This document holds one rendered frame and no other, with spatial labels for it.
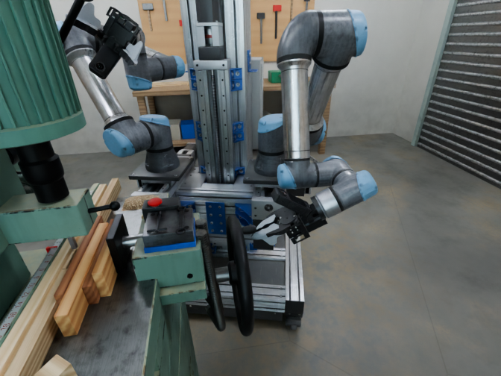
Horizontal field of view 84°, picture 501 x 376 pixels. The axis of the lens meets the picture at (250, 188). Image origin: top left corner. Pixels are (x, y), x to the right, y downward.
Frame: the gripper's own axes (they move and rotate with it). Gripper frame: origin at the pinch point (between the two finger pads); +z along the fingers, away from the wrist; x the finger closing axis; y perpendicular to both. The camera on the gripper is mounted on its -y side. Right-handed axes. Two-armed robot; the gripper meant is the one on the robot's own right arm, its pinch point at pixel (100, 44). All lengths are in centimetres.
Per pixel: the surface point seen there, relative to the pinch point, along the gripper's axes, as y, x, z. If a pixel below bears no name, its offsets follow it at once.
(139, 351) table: -28, 32, 44
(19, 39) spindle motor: -0.8, -2.5, 27.1
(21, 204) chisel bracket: -28.5, 5.6, 22.5
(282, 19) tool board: 97, 86, -299
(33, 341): -34, 19, 42
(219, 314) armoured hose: -35, 55, 24
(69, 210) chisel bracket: -23.4, 12.9, 25.2
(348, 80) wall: 104, 206, -297
